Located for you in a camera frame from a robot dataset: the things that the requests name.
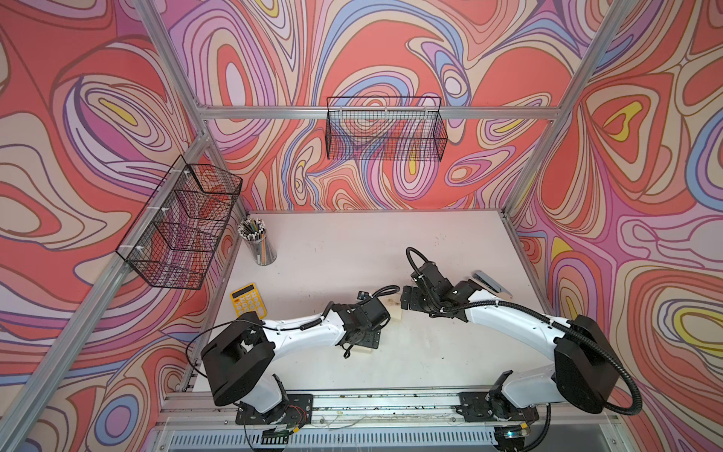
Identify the black wire basket back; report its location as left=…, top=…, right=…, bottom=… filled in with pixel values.
left=325, top=94, right=448, bottom=162

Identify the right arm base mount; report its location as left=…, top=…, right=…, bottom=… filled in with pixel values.
left=455, top=392, right=540, bottom=424

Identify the metal pen cup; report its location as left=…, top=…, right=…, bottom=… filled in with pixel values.
left=237, top=217, right=277, bottom=267

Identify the black wire basket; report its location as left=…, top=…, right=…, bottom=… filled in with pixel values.
left=116, top=156, right=243, bottom=290
left=325, top=94, right=448, bottom=162

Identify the black wire basket left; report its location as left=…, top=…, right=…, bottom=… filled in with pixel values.
left=116, top=156, right=243, bottom=290

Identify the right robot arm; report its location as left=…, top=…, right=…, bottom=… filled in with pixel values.
left=401, top=261, right=643, bottom=416

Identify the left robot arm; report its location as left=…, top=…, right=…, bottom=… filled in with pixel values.
left=200, top=284, right=400, bottom=424

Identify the grey stapler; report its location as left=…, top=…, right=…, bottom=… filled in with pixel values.
left=472, top=270, right=513, bottom=299

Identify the yellow calculator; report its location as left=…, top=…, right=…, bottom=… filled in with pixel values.
left=230, top=284, right=267, bottom=319

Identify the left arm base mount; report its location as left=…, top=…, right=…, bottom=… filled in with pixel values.
left=235, top=393, right=314, bottom=428

